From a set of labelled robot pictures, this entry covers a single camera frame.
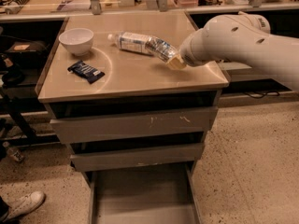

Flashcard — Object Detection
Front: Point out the grey top drawer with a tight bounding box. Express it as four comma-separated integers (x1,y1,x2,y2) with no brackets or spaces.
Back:
50,106,218,144

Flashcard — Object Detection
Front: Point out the grey middle drawer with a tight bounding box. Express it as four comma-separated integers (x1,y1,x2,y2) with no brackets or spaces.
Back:
70,143,205,172

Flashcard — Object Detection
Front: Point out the clear plastic water bottle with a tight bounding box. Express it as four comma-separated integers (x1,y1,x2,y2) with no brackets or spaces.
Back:
107,31,157,56

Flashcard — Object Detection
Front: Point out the white sneaker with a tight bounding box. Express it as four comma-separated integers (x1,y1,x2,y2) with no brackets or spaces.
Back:
0,191,46,224

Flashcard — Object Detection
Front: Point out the small bottle on floor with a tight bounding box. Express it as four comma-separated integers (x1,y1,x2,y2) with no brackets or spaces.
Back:
2,141,24,162

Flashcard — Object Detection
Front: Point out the grey drawer cabinet with counter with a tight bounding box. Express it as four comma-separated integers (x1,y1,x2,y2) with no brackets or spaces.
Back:
35,10,230,173

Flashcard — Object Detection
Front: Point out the dark blue snack packet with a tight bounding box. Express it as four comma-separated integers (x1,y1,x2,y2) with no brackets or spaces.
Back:
67,60,105,84

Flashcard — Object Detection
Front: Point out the grey open bottom drawer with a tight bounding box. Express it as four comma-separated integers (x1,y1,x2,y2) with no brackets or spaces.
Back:
88,163,202,224

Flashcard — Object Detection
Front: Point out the silver redbull can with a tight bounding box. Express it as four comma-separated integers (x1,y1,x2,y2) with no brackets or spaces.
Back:
145,36,178,63

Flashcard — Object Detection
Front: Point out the black bag on shelf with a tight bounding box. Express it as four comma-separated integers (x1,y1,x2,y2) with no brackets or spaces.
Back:
5,41,48,69

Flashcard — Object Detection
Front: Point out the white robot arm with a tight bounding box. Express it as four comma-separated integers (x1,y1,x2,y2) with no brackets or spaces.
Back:
166,13,299,91

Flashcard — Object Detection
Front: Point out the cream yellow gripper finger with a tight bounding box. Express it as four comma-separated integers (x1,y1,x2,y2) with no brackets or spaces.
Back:
166,55,186,70

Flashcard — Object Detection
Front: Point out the white ceramic bowl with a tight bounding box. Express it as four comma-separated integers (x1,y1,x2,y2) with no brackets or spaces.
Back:
59,28,94,56

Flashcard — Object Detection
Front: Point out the black cable on floor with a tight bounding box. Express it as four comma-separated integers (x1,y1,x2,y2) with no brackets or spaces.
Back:
243,90,280,99

